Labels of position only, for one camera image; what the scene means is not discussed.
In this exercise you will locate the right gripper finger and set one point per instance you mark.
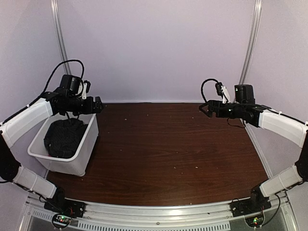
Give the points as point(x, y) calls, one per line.
point(205, 104)
point(207, 110)

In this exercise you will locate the right round circuit board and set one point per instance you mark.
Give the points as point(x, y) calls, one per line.
point(254, 221)

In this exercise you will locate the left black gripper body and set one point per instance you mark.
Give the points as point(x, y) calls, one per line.
point(81, 109)

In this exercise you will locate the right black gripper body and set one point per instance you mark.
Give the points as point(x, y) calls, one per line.
point(236, 113)

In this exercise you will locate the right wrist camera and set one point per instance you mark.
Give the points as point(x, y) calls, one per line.
point(223, 92)

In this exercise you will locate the left round circuit board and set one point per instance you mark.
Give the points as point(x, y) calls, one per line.
point(61, 221)

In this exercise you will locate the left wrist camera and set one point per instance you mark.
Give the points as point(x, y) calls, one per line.
point(84, 88)

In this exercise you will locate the right aluminium frame post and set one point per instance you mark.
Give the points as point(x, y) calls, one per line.
point(257, 12)

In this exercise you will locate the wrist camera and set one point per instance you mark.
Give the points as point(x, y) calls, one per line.
point(84, 88)
point(223, 92)

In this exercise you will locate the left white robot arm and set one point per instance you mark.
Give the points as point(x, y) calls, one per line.
point(66, 98)

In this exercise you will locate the white plastic laundry bin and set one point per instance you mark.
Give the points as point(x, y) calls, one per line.
point(75, 165)

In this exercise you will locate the round circuit board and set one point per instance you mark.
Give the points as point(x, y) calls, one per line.
point(254, 221)
point(61, 221)

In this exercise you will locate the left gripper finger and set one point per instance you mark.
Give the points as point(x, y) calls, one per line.
point(98, 100)
point(98, 109)

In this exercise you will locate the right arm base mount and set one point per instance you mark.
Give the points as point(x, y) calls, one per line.
point(255, 203)

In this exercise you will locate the front aluminium rail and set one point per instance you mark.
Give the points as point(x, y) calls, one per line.
point(206, 217)

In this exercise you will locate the aluminium frame post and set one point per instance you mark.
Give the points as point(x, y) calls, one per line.
point(58, 29)
point(257, 12)

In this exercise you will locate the left aluminium frame post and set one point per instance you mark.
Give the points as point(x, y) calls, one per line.
point(58, 29)

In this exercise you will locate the dark pinstriped shirt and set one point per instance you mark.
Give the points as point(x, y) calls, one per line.
point(63, 137)

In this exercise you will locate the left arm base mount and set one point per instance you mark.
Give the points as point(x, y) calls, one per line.
point(60, 204)

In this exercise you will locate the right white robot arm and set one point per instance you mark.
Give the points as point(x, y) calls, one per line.
point(260, 116)

